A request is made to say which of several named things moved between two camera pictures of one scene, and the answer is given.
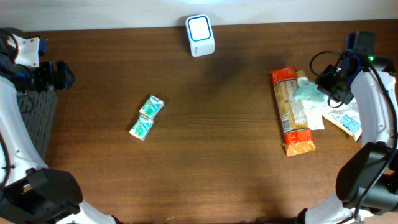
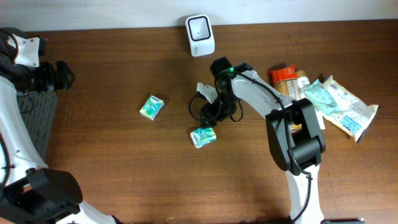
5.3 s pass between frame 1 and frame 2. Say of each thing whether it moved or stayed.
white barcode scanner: stayed
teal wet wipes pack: moved
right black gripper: moved
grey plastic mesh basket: stayed
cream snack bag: stayed
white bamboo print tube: stayed
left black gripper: stayed
